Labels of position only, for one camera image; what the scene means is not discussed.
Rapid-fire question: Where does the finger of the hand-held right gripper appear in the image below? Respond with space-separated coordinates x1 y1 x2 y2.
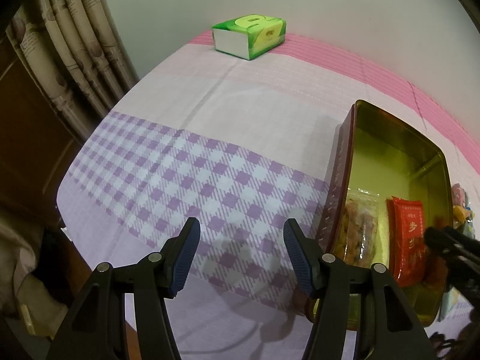
424 226 480 267
445 264 480 300

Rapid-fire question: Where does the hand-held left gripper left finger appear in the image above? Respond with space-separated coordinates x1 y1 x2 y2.
45 217 201 360

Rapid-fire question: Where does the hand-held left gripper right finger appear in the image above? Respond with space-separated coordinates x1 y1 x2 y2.
283 218 439 360

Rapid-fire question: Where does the red snack packet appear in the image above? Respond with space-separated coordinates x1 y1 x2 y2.
386 196 428 289

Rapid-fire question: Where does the red and gold tin box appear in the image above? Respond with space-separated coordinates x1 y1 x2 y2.
305 99 452 332

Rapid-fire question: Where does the pale blue snack packet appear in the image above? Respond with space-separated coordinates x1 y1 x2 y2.
437 289 475 323

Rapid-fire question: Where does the pile of pastel snack packets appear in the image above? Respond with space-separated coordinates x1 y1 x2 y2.
450 183 480 233

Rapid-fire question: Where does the clear snack packet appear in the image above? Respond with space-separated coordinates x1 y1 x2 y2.
335 187 379 267

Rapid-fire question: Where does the beige cloth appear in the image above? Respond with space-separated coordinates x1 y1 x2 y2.
0 210 68 334

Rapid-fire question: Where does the brown wooden cabinet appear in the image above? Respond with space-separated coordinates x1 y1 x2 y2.
0 34 87 229

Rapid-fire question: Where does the green tissue pack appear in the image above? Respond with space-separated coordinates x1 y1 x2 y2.
211 14 287 61

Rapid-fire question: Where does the beige patterned curtain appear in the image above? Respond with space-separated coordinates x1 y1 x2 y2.
11 0 141 147

